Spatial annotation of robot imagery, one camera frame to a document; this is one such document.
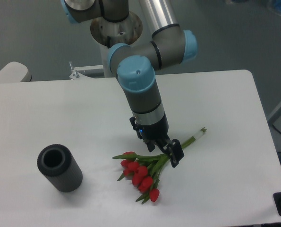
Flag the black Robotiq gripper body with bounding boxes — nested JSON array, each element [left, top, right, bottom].
[[129, 114, 170, 153]]

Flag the red tulip bouquet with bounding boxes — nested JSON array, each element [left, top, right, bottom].
[[112, 127, 207, 205]]

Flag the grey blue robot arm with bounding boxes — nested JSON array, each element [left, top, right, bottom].
[[61, 0, 198, 167]]

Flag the dark grey ribbed vase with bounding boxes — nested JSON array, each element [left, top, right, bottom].
[[37, 144, 83, 192]]

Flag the beige chair armrest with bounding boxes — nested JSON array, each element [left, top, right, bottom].
[[0, 61, 32, 84]]

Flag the white metal base frame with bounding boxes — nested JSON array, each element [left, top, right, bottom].
[[69, 61, 105, 80]]

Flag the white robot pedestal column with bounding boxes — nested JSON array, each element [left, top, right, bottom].
[[90, 11, 143, 78]]

